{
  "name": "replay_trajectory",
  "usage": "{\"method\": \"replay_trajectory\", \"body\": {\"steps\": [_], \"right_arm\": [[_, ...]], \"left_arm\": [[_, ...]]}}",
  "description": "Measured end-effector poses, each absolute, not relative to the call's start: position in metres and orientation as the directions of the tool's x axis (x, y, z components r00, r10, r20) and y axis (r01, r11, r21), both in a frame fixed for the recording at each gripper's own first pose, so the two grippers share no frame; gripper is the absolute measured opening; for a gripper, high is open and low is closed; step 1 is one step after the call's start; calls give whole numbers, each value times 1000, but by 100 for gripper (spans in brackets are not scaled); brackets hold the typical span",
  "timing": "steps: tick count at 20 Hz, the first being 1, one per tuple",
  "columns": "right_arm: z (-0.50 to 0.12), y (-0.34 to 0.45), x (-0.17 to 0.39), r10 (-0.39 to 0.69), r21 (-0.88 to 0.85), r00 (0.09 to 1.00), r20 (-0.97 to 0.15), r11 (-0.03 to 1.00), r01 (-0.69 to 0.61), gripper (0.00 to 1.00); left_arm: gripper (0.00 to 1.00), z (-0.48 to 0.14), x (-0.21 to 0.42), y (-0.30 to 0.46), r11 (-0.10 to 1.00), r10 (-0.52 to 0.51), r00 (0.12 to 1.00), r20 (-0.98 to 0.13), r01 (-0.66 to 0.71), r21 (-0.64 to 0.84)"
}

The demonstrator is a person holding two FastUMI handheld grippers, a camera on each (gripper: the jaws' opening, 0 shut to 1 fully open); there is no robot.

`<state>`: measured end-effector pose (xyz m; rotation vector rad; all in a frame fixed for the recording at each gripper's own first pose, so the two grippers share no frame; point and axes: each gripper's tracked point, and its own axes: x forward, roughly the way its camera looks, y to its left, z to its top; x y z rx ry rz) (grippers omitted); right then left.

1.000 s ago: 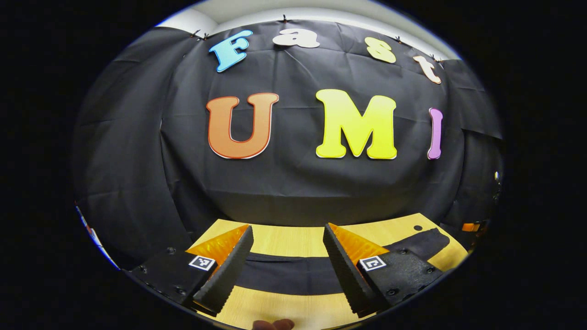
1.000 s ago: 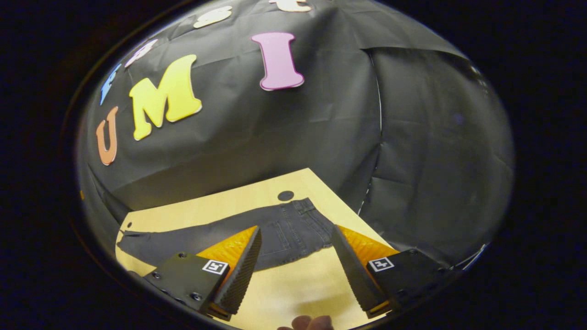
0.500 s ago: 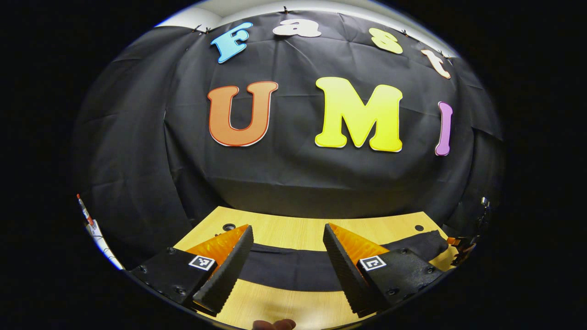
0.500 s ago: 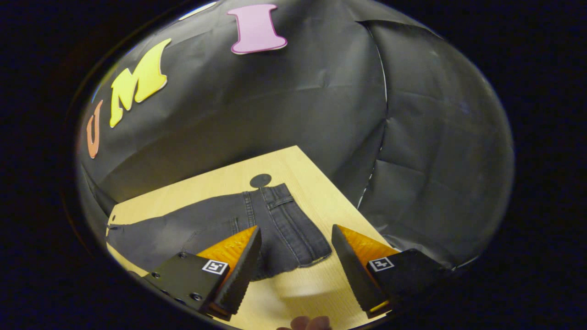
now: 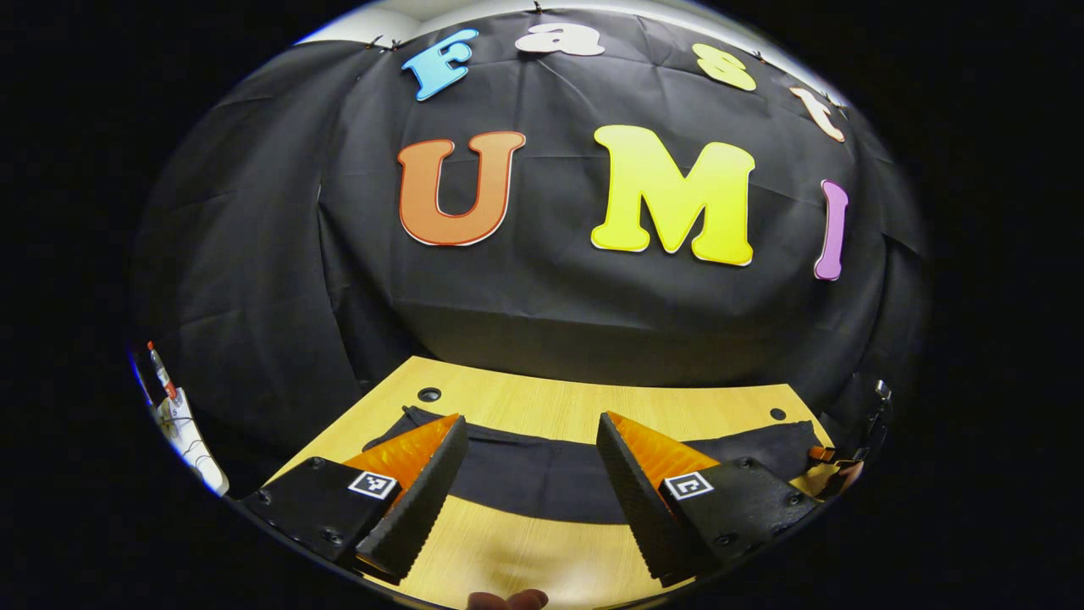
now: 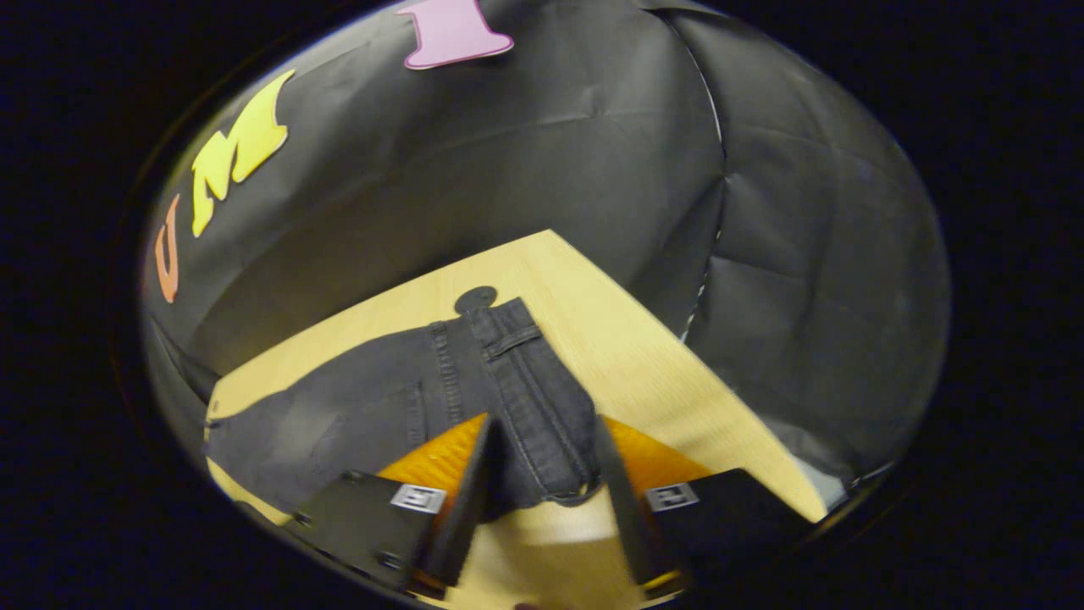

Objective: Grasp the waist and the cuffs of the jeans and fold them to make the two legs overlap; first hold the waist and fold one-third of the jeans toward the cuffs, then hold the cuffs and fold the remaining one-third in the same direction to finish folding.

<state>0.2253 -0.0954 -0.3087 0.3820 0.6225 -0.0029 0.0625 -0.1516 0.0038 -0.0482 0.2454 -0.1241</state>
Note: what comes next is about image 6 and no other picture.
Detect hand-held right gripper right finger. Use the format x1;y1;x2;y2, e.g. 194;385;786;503
593;415;814;596

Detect dark grey jeans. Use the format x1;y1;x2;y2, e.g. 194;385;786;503
203;297;604;519

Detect black backdrop cloth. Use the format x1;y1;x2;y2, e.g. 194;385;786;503
140;0;951;501

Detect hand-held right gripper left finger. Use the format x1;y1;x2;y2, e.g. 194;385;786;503
286;413;502;594

